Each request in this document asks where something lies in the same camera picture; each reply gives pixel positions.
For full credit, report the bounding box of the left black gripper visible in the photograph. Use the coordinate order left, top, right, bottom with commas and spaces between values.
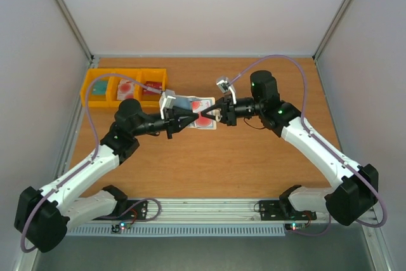
133, 106, 199, 140

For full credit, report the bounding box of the white red-dot card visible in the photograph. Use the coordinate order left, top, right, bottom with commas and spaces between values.
117, 79, 135, 101
187, 98, 218, 129

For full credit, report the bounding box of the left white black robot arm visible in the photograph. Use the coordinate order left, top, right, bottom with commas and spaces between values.
14, 98, 198, 253

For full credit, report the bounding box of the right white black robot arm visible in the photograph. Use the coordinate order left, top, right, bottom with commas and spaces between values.
201, 70, 379, 226

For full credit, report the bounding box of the red card in bin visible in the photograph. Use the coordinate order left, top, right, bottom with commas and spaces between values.
142, 81, 162, 95

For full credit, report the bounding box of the white red-dot card in bin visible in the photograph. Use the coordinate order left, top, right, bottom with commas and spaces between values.
117, 79, 135, 101

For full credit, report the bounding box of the teal card in bin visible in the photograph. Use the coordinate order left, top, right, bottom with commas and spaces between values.
91, 79, 108, 96

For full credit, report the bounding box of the yellow three-compartment bin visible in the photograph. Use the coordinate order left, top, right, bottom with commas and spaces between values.
81, 68, 168, 109

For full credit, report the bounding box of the left small circuit board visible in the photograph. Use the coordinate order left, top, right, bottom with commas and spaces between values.
111, 223, 132, 234

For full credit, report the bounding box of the small circuit board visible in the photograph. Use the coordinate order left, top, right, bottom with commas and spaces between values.
111, 223, 132, 234
285, 222, 307, 231

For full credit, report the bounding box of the right small circuit board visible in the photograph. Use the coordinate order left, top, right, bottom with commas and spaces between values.
285, 222, 307, 231

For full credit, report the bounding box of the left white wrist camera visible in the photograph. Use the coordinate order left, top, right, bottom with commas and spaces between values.
159, 89, 176, 119

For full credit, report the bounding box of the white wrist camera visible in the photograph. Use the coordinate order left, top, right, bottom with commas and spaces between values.
216, 76, 237, 104
159, 89, 176, 119

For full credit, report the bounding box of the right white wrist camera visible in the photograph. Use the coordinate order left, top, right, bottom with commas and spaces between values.
216, 76, 237, 104

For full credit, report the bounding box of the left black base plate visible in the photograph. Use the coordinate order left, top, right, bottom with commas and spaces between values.
95, 199, 148, 221

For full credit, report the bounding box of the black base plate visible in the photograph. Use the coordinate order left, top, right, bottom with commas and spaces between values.
255, 200, 317, 221
95, 199, 148, 221

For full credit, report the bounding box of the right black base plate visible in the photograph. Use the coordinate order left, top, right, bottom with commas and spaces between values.
255, 200, 317, 221

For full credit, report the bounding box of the grey slotted cable duct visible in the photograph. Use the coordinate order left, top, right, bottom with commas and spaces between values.
67, 223, 285, 237

